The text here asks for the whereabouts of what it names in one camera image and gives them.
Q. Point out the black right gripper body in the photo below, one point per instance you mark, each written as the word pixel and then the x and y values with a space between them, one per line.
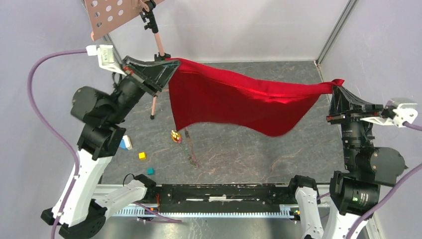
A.
pixel 372 110

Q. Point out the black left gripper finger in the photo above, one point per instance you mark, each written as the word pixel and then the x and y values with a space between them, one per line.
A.
pixel 156 80
pixel 137 68

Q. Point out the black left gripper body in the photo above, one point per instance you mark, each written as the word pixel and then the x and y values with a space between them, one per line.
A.
pixel 136 81

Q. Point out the red cloth napkin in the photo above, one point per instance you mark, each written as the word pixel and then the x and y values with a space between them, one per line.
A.
pixel 203 94

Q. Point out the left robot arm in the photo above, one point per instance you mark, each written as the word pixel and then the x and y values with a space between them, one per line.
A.
pixel 78 214

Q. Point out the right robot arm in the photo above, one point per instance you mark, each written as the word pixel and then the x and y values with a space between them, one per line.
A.
pixel 354 193

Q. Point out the iridescent spoon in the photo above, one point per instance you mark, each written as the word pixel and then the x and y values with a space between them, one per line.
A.
pixel 176 136

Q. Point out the blue and cream block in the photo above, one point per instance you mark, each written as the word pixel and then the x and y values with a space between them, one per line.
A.
pixel 125 143

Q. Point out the yellow cube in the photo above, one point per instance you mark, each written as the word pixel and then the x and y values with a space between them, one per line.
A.
pixel 142 156

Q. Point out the teal cube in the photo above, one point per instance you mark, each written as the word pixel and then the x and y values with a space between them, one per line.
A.
pixel 150 171

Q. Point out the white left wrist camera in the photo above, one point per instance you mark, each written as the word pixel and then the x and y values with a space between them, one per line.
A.
pixel 105 57

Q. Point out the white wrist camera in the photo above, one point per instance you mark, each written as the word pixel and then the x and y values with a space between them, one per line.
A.
pixel 399 112
pixel 105 57

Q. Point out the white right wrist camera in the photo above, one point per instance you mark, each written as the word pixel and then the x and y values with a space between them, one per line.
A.
pixel 399 112

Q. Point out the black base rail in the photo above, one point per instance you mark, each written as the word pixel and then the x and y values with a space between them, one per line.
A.
pixel 219 198

